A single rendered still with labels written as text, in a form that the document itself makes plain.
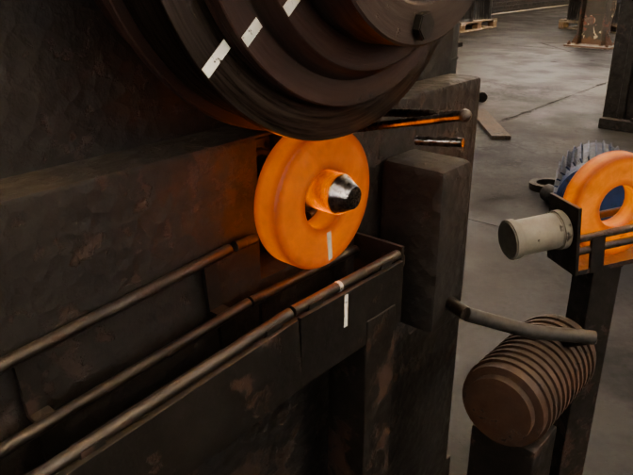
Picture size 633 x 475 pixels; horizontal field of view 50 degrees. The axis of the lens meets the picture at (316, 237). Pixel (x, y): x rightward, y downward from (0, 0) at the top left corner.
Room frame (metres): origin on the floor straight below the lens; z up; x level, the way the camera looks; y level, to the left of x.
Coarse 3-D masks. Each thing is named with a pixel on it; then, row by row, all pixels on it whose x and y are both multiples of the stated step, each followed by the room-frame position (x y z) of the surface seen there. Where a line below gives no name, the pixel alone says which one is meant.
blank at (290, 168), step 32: (288, 160) 0.65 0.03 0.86; (320, 160) 0.68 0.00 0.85; (352, 160) 0.72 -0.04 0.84; (256, 192) 0.65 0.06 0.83; (288, 192) 0.64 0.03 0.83; (256, 224) 0.65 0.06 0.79; (288, 224) 0.64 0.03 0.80; (320, 224) 0.70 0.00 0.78; (352, 224) 0.72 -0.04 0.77; (288, 256) 0.64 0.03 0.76; (320, 256) 0.68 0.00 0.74
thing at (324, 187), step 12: (264, 156) 0.74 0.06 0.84; (324, 180) 0.67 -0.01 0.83; (336, 180) 0.67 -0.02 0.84; (348, 180) 0.67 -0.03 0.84; (312, 192) 0.67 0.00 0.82; (324, 192) 0.66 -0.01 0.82; (336, 192) 0.66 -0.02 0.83; (348, 192) 0.66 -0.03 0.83; (360, 192) 0.67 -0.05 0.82; (312, 204) 0.68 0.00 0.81; (324, 204) 0.66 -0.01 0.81; (336, 204) 0.66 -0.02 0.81; (348, 204) 0.66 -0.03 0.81
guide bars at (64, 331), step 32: (224, 256) 0.66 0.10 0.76; (160, 288) 0.59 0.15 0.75; (96, 320) 0.54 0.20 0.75; (224, 320) 0.62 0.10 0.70; (32, 352) 0.49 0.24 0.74; (160, 352) 0.56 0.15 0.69; (32, 384) 0.49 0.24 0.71; (32, 416) 0.48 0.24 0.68; (64, 416) 0.48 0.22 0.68; (0, 448) 0.44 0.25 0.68; (64, 448) 0.49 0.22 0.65
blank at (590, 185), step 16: (592, 160) 0.96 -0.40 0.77; (608, 160) 0.94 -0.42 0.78; (624, 160) 0.95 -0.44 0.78; (576, 176) 0.95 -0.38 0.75; (592, 176) 0.93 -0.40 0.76; (608, 176) 0.94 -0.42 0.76; (624, 176) 0.95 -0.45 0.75; (576, 192) 0.93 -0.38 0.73; (592, 192) 0.93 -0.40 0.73; (608, 192) 0.94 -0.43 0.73; (592, 208) 0.93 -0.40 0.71; (624, 208) 0.98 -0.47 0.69; (592, 224) 0.94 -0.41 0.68; (608, 224) 0.96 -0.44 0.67; (624, 224) 0.95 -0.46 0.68; (608, 240) 0.94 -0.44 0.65
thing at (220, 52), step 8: (288, 0) 0.56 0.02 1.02; (296, 0) 0.56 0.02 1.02; (288, 8) 0.56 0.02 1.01; (288, 16) 0.56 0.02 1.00; (256, 24) 0.56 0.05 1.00; (248, 32) 0.55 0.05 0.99; (256, 32) 0.56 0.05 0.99; (224, 40) 0.55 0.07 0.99; (248, 40) 0.55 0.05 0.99; (224, 48) 0.55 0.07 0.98; (216, 56) 0.55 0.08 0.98; (224, 56) 0.55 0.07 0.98; (208, 64) 0.54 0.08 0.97; (216, 64) 0.55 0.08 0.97; (208, 72) 0.54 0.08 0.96
